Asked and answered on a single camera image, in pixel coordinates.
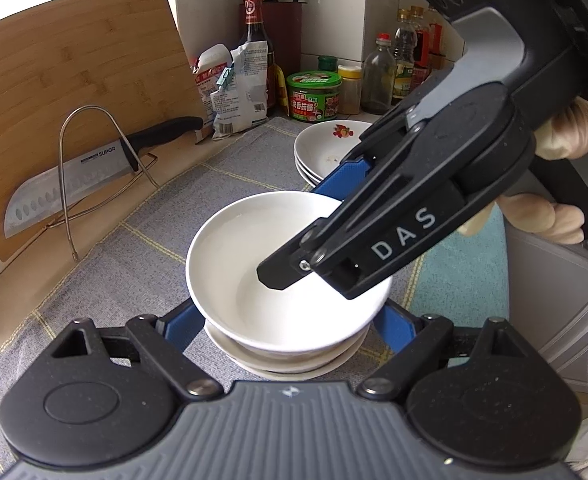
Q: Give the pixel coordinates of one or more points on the dark soy sauce bottle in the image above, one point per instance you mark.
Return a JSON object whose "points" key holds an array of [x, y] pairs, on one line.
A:
{"points": [[254, 30]]}

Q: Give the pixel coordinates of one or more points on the oil bottle yellow green label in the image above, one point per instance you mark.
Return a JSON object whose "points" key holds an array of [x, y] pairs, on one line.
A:
{"points": [[405, 75]]}

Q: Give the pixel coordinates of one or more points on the white plastic food bag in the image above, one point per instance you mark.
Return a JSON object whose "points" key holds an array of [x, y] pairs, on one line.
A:
{"points": [[239, 95]]}

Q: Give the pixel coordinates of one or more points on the person's right hand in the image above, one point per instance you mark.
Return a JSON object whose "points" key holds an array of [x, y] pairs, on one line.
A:
{"points": [[569, 130]]}

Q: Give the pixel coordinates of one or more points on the green lidded sauce jar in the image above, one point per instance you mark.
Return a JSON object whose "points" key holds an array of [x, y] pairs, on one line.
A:
{"points": [[314, 100]]}

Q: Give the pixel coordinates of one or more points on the bamboo cutting board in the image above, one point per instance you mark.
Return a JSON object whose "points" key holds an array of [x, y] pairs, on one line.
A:
{"points": [[73, 60]]}

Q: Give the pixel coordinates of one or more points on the white bowl with pink flowers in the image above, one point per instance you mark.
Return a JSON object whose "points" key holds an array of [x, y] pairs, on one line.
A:
{"points": [[233, 265], [223, 344], [274, 369]]}

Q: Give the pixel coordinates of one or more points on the red and white clipped packet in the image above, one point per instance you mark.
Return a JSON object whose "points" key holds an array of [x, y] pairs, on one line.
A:
{"points": [[203, 77]]}

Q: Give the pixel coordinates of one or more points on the white cabinet front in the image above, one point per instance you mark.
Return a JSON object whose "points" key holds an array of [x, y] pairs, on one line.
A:
{"points": [[549, 300]]}

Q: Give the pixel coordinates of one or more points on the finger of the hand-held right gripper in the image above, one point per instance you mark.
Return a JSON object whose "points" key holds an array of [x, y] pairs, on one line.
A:
{"points": [[374, 220], [344, 180]]}

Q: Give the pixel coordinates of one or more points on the spice jar with yellow lid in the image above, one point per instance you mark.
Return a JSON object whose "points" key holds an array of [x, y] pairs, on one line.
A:
{"points": [[350, 90]]}

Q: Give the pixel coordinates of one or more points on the dark red knife block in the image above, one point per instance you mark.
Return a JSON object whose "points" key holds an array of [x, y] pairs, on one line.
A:
{"points": [[286, 45]]}

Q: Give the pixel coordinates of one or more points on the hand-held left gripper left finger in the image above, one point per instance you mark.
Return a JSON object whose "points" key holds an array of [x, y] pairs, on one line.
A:
{"points": [[183, 322]]}

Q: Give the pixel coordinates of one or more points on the glass bottle with red cap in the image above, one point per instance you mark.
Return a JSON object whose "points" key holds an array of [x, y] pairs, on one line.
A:
{"points": [[378, 80]]}

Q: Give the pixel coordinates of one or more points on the bottle with gold cap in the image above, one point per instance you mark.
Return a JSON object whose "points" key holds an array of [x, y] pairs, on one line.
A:
{"points": [[418, 25]]}

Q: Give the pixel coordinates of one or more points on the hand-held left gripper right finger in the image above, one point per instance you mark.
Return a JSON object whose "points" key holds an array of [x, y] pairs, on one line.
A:
{"points": [[394, 327]]}

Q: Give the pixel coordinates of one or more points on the grey and teal checked cloth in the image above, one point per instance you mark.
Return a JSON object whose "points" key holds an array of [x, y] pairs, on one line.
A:
{"points": [[138, 240]]}

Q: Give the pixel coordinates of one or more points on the small jar with green lid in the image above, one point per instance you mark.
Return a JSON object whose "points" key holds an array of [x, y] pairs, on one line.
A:
{"points": [[327, 62]]}

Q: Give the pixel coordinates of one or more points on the white plate with fruit print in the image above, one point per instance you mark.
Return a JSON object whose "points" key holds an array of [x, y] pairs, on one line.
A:
{"points": [[310, 179], [304, 170], [319, 145]]}

